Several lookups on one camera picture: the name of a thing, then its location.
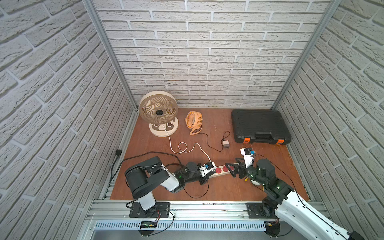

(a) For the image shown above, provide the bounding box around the black power strip cable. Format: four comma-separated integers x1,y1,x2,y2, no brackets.
109,149,211,199

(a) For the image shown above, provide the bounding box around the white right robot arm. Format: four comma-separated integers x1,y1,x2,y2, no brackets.
226,159,364,240

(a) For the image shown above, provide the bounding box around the beige raccoon desk fan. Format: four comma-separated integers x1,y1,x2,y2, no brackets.
139,91,179,138

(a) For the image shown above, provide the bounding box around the aluminium front rail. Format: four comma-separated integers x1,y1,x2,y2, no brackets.
86,200,277,235

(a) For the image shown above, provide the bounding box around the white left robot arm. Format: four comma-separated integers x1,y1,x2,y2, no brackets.
125,157,216,212

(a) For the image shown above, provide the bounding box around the black plastic tool case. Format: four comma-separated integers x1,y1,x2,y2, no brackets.
231,109,292,145

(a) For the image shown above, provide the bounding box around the beige red power strip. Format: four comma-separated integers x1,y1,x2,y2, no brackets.
210,165,231,178

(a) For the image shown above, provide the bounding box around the white fan power cable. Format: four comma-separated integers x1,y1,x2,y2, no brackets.
163,124,214,164

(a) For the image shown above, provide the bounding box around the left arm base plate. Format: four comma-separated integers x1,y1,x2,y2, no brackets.
129,202,171,218

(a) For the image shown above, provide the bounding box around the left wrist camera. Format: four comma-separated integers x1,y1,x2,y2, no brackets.
199,162,217,179

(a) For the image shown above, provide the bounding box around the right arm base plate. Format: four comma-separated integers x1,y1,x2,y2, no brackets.
246,202,277,219

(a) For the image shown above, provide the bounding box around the small orange desk fan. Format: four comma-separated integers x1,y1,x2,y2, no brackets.
185,111,203,136

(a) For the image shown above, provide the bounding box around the grey usb wall adapter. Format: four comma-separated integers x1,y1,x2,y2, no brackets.
222,140,230,149

